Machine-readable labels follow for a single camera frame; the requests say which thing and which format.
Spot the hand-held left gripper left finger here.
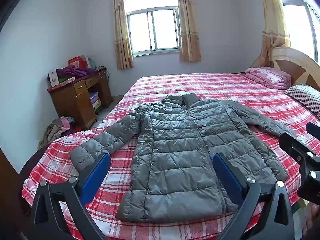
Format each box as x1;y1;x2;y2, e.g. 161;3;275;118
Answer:
31;152;112;240

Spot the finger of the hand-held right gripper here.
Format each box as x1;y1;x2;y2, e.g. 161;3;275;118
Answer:
306;122;320;139
279;132;317;167

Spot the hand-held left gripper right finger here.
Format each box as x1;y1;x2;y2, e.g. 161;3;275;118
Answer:
212;152;295;240

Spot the gray puffer jacket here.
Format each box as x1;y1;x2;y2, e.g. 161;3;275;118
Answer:
69;92;297;223

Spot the pile of clothes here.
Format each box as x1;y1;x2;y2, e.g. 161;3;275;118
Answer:
39;116;75;149

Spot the person's right hand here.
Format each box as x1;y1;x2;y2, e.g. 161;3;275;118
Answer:
301;202;320;240

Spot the striped pillow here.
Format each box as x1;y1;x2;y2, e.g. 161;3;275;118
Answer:
285;84;320;118

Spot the dark wooden footboard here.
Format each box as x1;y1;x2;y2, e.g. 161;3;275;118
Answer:
18;144;52;240

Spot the pink folded quilt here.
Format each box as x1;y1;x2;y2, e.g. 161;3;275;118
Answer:
244;67;292;90

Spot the stack of boxes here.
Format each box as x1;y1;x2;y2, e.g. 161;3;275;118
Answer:
89;92;102;115

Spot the wooden desk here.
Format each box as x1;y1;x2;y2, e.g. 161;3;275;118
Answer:
47;67;113;130

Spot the wooden headboard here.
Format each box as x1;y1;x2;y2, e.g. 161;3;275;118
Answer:
251;46;320;92

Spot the bed with red plaid sheet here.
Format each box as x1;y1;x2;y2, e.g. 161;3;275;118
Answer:
21;72;320;240

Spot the pink flat box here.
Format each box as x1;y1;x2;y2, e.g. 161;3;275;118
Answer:
58;76;76;86

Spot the large bright window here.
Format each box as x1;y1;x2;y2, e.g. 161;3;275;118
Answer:
281;0;320;63

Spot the purple clothing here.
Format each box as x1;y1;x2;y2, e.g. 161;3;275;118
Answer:
56;64;94;80

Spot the white printed box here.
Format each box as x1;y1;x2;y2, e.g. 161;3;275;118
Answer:
48;69;60;87

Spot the red cardboard box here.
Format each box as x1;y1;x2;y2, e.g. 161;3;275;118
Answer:
68;55;88;70

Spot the sliding window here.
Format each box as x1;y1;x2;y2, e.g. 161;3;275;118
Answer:
124;0;181;57

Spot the white cable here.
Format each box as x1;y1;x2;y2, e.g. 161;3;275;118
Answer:
97;66;110;78

